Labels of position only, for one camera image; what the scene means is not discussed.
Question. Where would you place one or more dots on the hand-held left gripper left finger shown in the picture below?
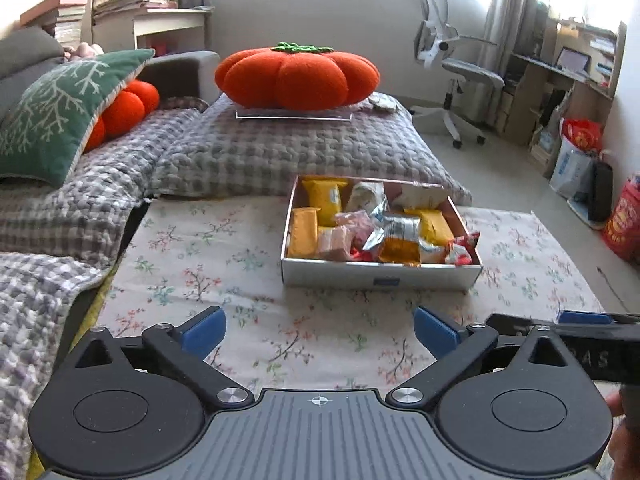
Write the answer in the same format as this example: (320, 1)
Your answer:
(205, 334)

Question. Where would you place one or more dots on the pink snack packet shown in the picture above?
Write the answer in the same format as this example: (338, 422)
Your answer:
(355, 224)

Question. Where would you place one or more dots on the green snowflake pillow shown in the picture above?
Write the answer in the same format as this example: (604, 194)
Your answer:
(60, 115)

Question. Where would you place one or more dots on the white office chair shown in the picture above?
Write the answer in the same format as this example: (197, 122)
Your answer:
(450, 60)

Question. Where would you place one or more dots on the red plastic bag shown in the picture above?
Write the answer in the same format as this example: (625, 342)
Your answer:
(582, 135)

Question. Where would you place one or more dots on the yellow packet with white print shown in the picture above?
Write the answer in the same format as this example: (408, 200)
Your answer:
(325, 200)

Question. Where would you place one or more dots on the laptop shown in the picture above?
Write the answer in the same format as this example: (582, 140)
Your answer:
(574, 60)

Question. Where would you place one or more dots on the white cardboard snack box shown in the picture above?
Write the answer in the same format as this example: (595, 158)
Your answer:
(340, 275)

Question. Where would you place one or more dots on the shiny silver orange packet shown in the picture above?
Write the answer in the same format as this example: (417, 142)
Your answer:
(395, 240)

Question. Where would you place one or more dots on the pile of books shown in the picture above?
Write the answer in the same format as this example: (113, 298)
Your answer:
(60, 17)

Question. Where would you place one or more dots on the pink plush toy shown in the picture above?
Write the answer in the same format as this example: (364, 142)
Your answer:
(85, 51)

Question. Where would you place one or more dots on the grey checked blanket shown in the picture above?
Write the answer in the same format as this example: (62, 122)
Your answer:
(250, 155)

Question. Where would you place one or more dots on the grey sofa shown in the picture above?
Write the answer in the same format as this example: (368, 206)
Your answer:
(185, 72)

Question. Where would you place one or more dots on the white desk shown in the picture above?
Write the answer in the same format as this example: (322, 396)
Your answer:
(170, 27)

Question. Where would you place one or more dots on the person's right hand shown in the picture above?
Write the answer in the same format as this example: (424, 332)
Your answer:
(625, 435)

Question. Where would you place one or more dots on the red white snack packet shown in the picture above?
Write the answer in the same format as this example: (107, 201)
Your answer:
(462, 250)
(361, 255)

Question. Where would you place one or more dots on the clear flat tray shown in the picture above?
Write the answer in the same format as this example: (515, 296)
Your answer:
(295, 114)

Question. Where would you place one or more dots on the white blue bag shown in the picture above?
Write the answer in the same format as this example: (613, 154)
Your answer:
(570, 170)

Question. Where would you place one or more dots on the plain yellow snack packet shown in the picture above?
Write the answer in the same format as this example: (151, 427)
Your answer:
(302, 232)
(436, 225)

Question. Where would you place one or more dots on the large orange pumpkin cushion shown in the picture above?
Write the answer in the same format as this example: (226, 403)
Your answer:
(295, 77)

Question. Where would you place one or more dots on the black cylinder speaker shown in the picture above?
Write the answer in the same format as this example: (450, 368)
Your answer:
(600, 192)

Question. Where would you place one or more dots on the small pale packet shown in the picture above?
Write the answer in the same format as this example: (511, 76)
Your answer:
(384, 104)

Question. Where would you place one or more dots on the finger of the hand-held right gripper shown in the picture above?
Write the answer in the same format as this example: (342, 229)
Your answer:
(585, 317)
(510, 325)

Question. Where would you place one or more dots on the peach snack packet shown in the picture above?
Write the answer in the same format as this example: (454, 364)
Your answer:
(334, 242)

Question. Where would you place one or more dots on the small orange pumpkin cushion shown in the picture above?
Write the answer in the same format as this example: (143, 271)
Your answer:
(127, 110)

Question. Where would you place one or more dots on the floral cloth mat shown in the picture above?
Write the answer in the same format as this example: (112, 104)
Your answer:
(225, 270)

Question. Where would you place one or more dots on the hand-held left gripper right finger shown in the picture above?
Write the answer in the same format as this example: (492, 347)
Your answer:
(435, 334)

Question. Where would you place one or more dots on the white blue snack packet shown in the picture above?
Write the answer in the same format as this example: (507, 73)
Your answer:
(432, 251)

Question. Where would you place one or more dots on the red gold printed bag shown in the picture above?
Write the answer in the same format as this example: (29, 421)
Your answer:
(625, 220)

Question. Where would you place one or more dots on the wooden shelf desk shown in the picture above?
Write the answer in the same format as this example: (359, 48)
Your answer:
(560, 85)

